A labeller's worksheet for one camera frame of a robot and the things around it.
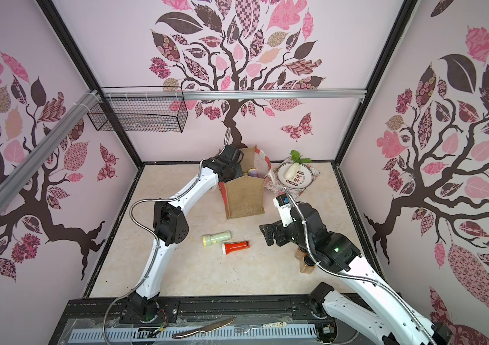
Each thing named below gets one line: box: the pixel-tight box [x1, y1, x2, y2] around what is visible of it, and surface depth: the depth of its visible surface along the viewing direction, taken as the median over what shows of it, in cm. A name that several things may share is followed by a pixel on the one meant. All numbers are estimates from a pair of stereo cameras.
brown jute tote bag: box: [217, 145, 272, 220], surface depth 94 cm
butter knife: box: [171, 317, 236, 339], surface depth 71 cm
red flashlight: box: [221, 240, 251, 256], surface depth 88 cm
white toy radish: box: [284, 149, 313, 180], surface depth 117 cm
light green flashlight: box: [202, 230, 233, 247], surface depth 90 cm
